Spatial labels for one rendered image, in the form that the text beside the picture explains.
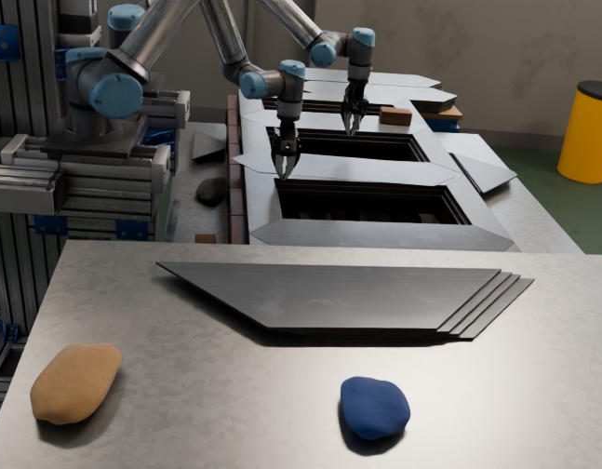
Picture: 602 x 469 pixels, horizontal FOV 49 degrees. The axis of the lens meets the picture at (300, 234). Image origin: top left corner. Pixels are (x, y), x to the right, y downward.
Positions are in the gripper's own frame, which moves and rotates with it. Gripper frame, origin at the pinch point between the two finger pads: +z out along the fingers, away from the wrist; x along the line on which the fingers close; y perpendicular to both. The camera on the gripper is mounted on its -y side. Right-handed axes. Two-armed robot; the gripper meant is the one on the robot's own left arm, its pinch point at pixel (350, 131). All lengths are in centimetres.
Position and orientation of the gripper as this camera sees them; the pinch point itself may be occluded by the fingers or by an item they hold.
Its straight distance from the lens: 235.8
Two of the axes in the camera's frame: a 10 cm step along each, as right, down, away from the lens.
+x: 9.9, 0.3, 1.2
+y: 0.9, 5.0, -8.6
